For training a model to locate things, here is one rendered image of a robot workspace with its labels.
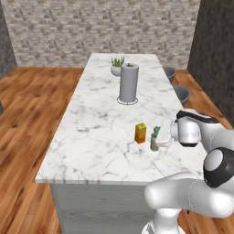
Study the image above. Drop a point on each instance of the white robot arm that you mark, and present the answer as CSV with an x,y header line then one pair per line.
x,y
195,195

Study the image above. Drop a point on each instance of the green plant in white pot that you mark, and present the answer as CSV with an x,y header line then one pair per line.
x,y
117,67

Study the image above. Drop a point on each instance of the grey bar stool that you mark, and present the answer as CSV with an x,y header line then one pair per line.
x,y
182,94
170,73

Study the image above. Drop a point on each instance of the grey paper towel roll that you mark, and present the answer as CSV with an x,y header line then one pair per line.
x,y
128,82

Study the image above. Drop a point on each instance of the green drink bottle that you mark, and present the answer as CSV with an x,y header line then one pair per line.
x,y
154,140

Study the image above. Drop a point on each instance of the orange juice carton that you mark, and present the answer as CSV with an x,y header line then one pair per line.
x,y
140,133

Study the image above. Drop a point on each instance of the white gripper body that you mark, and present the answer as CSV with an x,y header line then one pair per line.
x,y
164,133

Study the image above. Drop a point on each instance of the grey kitchen island cabinet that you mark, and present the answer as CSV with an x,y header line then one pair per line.
x,y
100,210

